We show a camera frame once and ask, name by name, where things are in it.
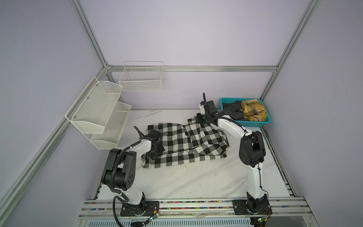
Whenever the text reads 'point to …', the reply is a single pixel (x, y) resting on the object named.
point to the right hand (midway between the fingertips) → (194, 118)
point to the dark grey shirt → (233, 109)
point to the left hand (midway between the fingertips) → (160, 154)
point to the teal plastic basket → (247, 123)
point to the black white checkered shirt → (186, 143)
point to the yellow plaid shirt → (254, 110)
